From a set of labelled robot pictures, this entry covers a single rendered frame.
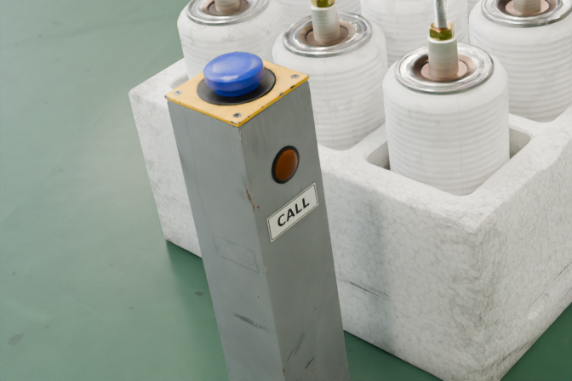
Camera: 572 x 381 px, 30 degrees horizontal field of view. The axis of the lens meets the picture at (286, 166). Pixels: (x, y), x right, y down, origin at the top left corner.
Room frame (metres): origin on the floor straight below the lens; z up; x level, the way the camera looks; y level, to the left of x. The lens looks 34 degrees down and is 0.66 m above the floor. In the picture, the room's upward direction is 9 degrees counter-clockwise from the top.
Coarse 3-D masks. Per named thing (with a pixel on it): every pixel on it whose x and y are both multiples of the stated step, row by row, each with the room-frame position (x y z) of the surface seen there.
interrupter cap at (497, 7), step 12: (492, 0) 0.81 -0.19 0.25; (504, 0) 0.80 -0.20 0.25; (552, 0) 0.79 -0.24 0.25; (564, 0) 0.79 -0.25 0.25; (492, 12) 0.79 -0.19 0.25; (504, 12) 0.78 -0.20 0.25; (516, 12) 0.78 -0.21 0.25; (540, 12) 0.78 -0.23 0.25; (552, 12) 0.77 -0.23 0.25; (564, 12) 0.76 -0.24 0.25; (504, 24) 0.76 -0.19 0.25; (516, 24) 0.76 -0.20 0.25; (528, 24) 0.75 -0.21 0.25; (540, 24) 0.75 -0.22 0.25
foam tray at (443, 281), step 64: (384, 128) 0.75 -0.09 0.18; (512, 128) 0.72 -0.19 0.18; (384, 192) 0.66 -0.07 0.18; (512, 192) 0.64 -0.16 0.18; (384, 256) 0.67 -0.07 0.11; (448, 256) 0.62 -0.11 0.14; (512, 256) 0.63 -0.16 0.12; (384, 320) 0.67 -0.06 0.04; (448, 320) 0.62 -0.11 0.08; (512, 320) 0.63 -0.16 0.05
